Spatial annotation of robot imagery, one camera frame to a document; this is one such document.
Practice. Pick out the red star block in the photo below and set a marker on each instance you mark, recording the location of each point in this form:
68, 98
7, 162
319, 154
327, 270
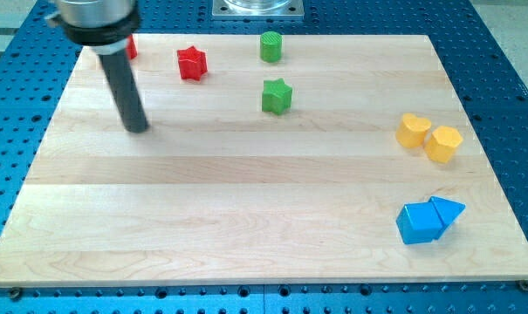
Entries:
192, 63

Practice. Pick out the blue perforated metal table plate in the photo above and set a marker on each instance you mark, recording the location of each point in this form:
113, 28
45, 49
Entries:
39, 60

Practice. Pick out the yellow hexagon block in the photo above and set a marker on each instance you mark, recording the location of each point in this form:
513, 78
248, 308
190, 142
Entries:
443, 143

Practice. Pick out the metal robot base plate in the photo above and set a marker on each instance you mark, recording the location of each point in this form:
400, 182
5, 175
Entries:
255, 9

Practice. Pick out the yellow heart block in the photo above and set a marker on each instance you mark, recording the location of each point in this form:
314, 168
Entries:
412, 130

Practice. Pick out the blue cube block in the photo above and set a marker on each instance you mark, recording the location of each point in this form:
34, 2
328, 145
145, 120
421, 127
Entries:
418, 223

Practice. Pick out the green star block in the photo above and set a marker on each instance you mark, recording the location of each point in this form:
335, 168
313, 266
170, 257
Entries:
276, 96

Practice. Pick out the wooden board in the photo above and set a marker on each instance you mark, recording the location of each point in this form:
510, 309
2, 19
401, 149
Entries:
217, 191

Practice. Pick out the red block behind arm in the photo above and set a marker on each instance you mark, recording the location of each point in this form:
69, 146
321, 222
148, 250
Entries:
131, 49

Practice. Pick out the blue triangle block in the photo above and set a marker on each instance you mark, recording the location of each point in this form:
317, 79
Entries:
447, 211

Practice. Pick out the green cylinder block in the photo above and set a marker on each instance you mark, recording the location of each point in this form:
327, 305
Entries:
271, 46

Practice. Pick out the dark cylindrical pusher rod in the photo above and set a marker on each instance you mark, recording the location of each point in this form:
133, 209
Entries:
126, 97

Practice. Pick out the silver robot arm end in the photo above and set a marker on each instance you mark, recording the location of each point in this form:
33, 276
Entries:
103, 25

